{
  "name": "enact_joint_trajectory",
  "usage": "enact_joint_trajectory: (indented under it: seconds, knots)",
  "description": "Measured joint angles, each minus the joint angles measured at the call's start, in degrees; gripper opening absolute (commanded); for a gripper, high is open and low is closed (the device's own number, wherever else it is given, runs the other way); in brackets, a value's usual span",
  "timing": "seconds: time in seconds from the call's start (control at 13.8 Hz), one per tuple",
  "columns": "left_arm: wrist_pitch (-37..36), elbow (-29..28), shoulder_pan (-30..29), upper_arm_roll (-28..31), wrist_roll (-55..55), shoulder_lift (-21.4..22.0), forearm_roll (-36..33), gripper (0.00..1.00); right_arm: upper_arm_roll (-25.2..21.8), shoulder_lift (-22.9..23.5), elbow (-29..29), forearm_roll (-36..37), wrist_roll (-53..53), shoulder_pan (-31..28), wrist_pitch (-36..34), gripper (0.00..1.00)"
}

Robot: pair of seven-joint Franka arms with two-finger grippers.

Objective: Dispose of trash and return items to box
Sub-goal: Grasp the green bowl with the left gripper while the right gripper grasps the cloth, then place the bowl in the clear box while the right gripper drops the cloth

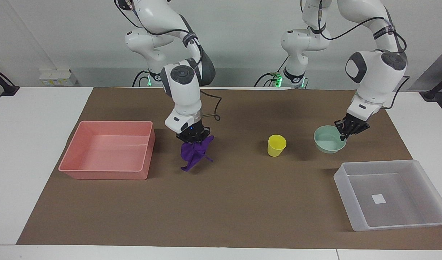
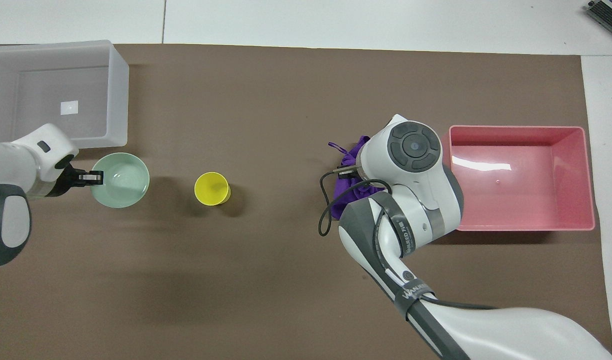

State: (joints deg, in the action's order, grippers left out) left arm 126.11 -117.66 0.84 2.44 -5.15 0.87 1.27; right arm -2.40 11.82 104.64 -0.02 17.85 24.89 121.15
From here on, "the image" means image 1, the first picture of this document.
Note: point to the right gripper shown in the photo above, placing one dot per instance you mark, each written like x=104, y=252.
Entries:
x=193, y=130

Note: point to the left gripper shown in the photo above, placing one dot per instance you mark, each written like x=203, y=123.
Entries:
x=356, y=121

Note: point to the purple cloth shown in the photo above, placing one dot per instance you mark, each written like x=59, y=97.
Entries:
x=194, y=153

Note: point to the pale green bowl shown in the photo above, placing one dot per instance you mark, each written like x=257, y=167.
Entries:
x=327, y=142

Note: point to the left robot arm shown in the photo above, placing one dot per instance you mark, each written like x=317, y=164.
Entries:
x=372, y=77

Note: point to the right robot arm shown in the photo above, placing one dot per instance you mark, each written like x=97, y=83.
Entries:
x=183, y=94

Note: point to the yellow plastic cup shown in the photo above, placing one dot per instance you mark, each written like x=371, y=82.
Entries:
x=276, y=146

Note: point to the white paper label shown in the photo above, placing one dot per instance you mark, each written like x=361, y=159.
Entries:
x=378, y=199

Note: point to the clear plastic bin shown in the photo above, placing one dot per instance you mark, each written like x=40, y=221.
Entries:
x=394, y=202

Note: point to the pink plastic bin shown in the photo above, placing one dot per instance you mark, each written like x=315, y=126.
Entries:
x=109, y=155

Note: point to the black stand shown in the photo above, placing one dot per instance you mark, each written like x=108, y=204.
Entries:
x=436, y=90
x=4, y=86

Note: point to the white wall socket box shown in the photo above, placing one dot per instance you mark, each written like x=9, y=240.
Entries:
x=57, y=77

